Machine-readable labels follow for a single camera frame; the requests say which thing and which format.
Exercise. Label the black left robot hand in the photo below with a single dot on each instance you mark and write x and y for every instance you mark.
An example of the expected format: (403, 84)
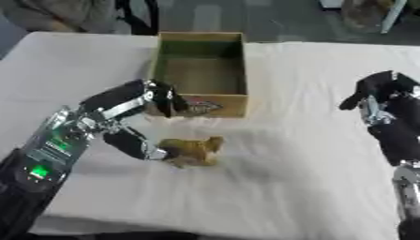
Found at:
(127, 94)

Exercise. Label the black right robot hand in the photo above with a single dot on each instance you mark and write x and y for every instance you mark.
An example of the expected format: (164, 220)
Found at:
(396, 125)

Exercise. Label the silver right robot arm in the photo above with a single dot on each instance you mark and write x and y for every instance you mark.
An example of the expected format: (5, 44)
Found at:
(407, 200)

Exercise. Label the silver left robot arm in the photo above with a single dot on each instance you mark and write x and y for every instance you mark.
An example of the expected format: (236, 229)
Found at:
(38, 165)

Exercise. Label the tan cardboard box green inside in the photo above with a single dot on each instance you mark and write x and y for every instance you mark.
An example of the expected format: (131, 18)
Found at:
(201, 73)

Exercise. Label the black chair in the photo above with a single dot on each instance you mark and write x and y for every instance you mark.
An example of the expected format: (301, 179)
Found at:
(139, 17)

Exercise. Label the brown soft toy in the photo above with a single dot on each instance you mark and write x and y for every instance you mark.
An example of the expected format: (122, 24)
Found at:
(194, 151)

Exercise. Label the person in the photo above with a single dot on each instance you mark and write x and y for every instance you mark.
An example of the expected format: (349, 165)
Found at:
(57, 15)

